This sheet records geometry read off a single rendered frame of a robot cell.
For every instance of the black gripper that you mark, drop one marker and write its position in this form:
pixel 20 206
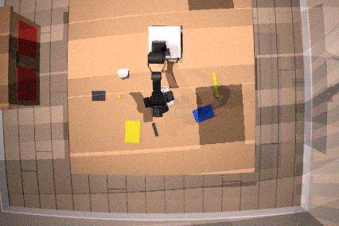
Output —
pixel 168 95

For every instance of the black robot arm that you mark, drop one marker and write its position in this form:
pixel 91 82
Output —
pixel 157 56

